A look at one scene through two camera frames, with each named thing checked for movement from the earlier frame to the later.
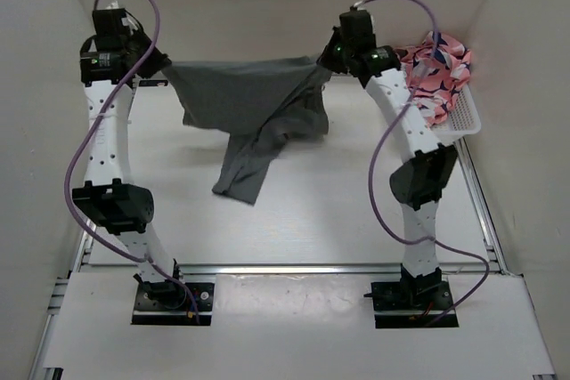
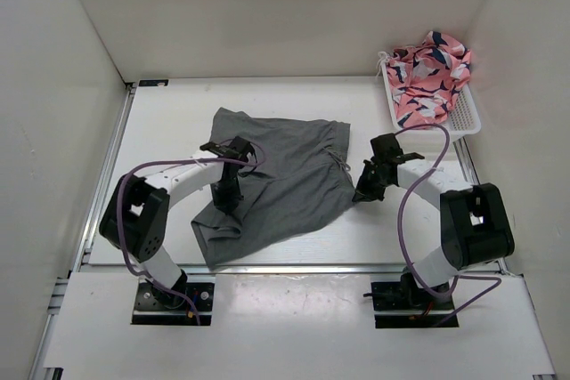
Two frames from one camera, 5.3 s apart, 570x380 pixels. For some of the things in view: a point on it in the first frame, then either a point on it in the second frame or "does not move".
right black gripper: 328,60 -> 363,191
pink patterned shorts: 448,70 does not move
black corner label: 152,83 does not move
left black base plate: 146,311 does not move
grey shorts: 260,104 -> 305,181
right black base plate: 412,304 does not move
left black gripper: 158,61 -> 231,201
